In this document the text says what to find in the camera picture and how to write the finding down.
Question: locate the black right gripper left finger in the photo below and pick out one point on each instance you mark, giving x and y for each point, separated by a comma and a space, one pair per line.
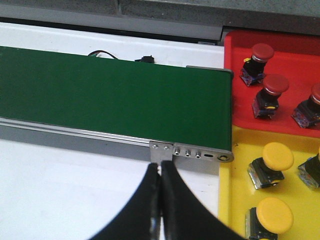
140, 218

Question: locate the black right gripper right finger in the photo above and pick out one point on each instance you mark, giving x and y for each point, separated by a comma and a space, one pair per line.
184, 216

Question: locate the yellow mushroom push button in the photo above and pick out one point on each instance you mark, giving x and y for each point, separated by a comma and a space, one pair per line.
267, 170

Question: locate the red mushroom push button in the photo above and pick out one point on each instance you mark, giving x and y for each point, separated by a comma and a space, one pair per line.
252, 72

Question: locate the yellow plastic tray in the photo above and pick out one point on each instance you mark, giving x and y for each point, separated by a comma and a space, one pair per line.
237, 193

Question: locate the green conveyor belt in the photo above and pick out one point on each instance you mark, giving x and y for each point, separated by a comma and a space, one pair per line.
135, 99

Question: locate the red plastic bin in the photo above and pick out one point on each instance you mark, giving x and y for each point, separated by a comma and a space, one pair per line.
296, 57

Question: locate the right grey steel shelf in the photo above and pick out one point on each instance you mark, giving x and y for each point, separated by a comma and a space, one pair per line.
184, 20

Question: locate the steel conveyor support bracket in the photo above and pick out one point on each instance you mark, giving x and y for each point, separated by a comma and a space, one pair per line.
160, 151

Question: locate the aluminium conveyor side rail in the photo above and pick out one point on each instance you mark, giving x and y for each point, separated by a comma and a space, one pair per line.
41, 127

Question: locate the black rocker switch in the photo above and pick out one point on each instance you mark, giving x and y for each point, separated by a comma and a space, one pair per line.
146, 59

